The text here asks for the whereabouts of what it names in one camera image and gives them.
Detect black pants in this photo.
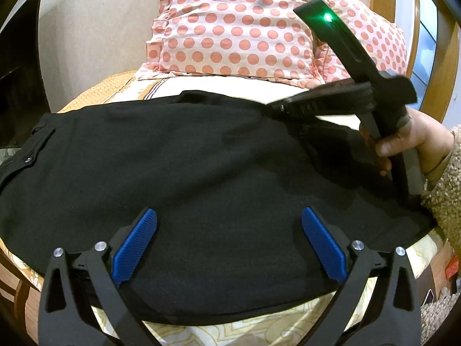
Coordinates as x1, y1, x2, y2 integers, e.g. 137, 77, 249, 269
0, 90, 438, 327

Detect yellow patterned bed sheet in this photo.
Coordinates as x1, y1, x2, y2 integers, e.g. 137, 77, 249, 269
0, 70, 454, 346

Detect person's right hand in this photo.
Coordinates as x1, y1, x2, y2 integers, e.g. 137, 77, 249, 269
360, 110, 455, 184

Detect dark cabinet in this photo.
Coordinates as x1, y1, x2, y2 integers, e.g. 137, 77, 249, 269
0, 0, 51, 150

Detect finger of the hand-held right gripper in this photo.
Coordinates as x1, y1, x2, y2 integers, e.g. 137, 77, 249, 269
266, 97, 301, 118

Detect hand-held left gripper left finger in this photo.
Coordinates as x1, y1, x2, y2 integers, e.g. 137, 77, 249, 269
37, 207, 159, 346

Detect pink polka dot pillow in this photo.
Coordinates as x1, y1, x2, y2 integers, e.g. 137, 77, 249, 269
135, 0, 409, 91

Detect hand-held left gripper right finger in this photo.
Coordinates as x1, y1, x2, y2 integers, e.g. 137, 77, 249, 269
301, 207, 423, 346

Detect wooden headboard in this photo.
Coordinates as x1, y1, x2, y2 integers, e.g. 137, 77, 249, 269
371, 0, 461, 130

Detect person's right forearm fleece sleeve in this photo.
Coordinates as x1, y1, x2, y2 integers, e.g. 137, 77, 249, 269
420, 124, 461, 251

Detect brown box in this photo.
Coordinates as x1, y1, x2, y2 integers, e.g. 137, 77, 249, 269
418, 238, 461, 311

